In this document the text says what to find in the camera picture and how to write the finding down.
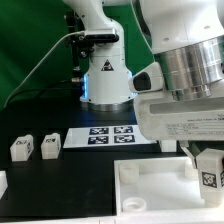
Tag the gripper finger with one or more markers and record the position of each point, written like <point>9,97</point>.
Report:
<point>191,150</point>

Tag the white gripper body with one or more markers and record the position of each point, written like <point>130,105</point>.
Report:
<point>159,117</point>

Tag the white square table top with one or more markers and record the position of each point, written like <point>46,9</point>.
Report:
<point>159,184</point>

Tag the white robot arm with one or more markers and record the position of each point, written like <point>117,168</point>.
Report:
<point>180,95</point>

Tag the white sheet with markers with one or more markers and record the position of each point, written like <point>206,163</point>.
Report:
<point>104,136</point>

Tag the white obstacle piece left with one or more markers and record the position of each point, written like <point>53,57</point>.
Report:
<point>3,183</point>

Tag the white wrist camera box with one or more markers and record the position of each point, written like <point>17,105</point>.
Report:
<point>149,79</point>

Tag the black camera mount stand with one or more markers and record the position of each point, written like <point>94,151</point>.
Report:
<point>80,49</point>

